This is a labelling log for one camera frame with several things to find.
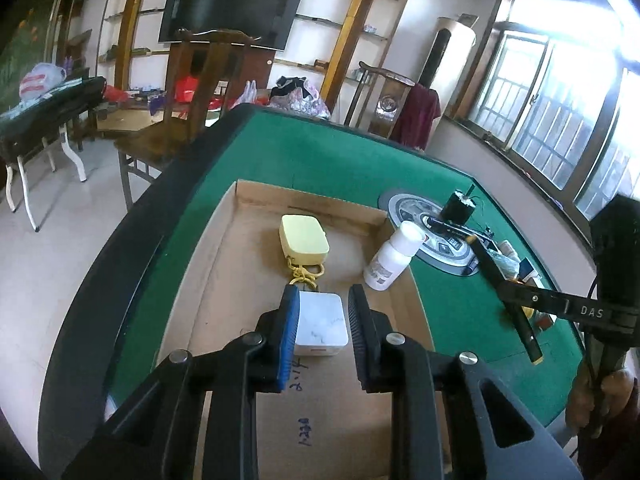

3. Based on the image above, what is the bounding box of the white square charger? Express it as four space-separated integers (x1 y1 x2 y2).
294 292 349 356

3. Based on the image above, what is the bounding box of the large white pill bottle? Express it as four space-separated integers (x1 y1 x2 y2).
363 221 427 292

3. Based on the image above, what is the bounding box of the black marker yellow cap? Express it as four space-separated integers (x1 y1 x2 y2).
465 235 544 365

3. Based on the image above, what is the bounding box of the teal cartoon tissue pack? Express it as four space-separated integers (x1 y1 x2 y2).
488 249 520 281

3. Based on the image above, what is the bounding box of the white blue medicine box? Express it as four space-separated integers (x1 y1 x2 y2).
518 258 544 288

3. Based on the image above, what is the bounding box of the person right hand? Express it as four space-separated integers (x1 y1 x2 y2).
565 360 639 434

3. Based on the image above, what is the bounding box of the cardboard tray box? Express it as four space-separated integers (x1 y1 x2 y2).
160 180 445 479

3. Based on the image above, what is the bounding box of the round grey table console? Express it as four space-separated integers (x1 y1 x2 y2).
378 188 477 278

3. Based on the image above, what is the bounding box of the black electric motor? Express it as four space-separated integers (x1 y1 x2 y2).
439 184 476 226

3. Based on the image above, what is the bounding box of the maroon cloth on rack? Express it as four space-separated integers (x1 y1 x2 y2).
390 84 442 151

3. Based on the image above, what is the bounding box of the wooden chair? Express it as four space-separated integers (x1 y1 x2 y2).
115 28 259 208

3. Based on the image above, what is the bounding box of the white standing air conditioner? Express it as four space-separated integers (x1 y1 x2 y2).
418 16 476 114

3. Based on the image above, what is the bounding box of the black folding side table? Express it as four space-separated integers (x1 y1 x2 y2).
1 76 106 233

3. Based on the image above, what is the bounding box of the white red plastic bag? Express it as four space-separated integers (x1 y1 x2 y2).
18 63 66 102

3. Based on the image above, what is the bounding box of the wall television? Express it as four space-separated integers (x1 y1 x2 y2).
158 0 302 51

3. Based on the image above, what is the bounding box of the green floral wall painting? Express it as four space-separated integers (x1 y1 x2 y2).
0 0 55 112

